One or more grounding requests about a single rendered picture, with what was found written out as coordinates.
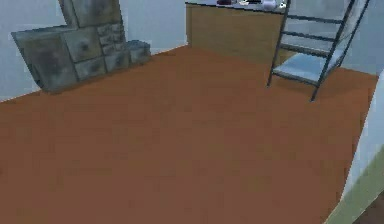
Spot tan wooden counter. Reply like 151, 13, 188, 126
184, 0, 290, 66

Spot black metal shelf rack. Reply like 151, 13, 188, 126
266, 0, 371, 103

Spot grey stone fireplace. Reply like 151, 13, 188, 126
10, 0, 152, 94

